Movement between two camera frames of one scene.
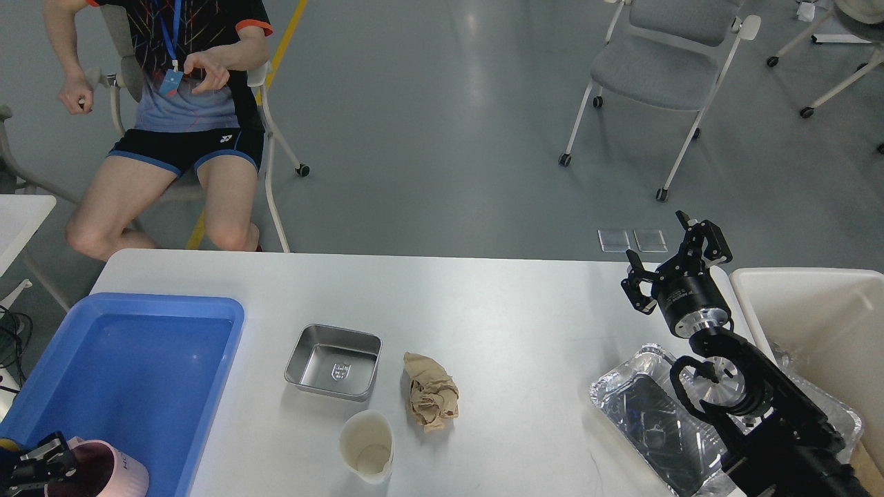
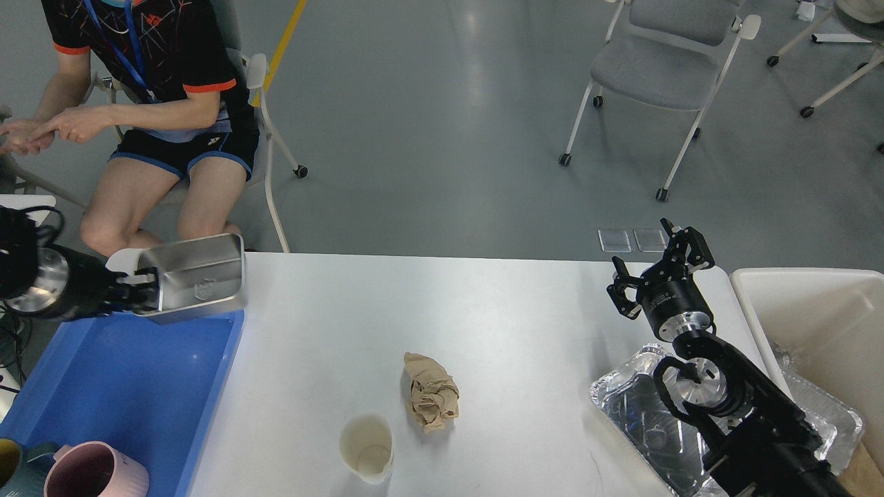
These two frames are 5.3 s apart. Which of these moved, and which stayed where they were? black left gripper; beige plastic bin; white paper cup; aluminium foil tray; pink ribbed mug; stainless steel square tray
Moved: stainless steel square tray; black left gripper
Stayed: white paper cup; beige plastic bin; pink ribbed mug; aluminium foil tray
